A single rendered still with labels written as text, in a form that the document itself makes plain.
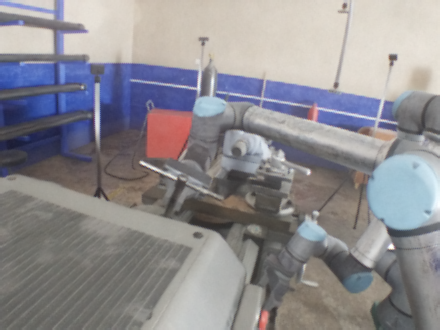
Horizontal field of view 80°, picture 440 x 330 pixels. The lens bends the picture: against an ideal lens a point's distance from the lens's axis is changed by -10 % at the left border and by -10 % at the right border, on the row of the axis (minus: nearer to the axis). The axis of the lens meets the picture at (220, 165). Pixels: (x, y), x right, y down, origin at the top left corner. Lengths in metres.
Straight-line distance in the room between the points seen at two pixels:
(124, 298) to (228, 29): 5.16
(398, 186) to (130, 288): 0.42
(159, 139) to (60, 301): 3.80
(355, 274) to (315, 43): 4.49
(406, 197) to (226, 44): 4.97
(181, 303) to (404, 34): 5.26
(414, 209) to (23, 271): 0.54
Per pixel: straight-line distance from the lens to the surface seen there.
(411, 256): 0.56
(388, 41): 5.32
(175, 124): 4.00
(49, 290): 0.35
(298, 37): 5.17
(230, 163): 2.02
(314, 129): 0.77
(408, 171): 0.52
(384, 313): 1.30
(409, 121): 1.07
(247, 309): 0.43
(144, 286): 0.34
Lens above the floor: 1.58
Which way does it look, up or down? 20 degrees down
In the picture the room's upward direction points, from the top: 7 degrees clockwise
